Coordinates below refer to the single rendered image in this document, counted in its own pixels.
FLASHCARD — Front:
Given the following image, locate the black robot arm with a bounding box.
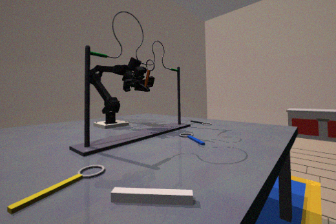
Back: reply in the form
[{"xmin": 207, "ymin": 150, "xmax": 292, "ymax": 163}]
[{"xmin": 90, "ymin": 57, "xmax": 147, "ymax": 125}]

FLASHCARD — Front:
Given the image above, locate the yellow handled loop tool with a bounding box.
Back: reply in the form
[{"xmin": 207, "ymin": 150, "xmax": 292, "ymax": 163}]
[{"xmin": 7, "ymin": 165, "xmax": 105, "ymax": 214}]

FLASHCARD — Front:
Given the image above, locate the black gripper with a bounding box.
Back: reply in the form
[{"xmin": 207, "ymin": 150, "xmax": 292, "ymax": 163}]
[{"xmin": 123, "ymin": 73, "xmax": 154, "ymax": 92}]

